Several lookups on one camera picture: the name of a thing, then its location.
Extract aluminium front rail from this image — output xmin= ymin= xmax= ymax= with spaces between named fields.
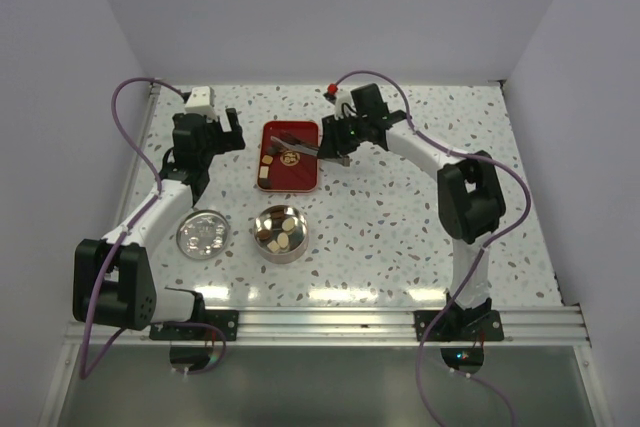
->
xmin=64 ymin=302 xmax=594 ymax=348

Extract round metal tin lid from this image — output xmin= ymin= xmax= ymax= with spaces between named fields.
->
xmin=175 ymin=210 xmax=230 ymax=261

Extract black mounting plate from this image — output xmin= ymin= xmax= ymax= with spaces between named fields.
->
xmin=149 ymin=309 xmax=240 ymax=342
xmin=425 ymin=310 xmax=505 ymax=342

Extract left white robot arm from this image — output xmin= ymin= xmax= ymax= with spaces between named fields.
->
xmin=72 ymin=108 xmax=246 ymax=340

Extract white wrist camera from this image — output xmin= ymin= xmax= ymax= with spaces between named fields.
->
xmin=334 ymin=89 xmax=355 ymax=119
xmin=184 ymin=86 xmax=216 ymax=118

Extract red rectangular tray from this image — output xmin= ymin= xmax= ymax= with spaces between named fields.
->
xmin=256 ymin=120 xmax=320 ymax=193

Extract brown cup chocolate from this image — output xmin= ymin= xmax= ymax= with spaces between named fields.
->
xmin=256 ymin=229 xmax=271 ymax=241

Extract white oval chocolate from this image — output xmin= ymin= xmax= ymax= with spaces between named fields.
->
xmin=277 ymin=233 xmax=289 ymax=249
xmin=282 ymin=219 xmax=295 ymax=231

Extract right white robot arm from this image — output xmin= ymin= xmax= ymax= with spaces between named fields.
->
xmin=318 ymin=84 xmax=506 ymax=340

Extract dark oval chocolate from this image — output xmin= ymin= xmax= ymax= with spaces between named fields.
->
xmin=258 ymin=178 xmax=271 ymax=189

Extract metal tongs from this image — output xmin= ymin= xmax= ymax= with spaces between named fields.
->
xmin=270 ymin=132 xmax=319 ymax=158

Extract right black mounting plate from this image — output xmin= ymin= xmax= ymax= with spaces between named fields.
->
xmin=425 ymin=310 xmax=505 ymax=342

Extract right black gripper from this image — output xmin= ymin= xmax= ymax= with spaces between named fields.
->
xmin=318 ymin=111 xmax=369 ymax=159

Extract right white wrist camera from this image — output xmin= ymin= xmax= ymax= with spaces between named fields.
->
xmin=334 ymin=89 xmax=355 ymax=119

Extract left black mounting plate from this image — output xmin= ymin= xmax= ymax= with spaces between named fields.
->
xmin=149 ymin=309 xmax=240 ymax=342

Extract round metal tin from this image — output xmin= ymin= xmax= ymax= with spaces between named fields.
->
xmin=252 ymin=205 xmax=310 ymax=265

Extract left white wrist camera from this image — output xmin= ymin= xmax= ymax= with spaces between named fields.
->
xmin=184 ymin=86 xmax=216 ymax=118

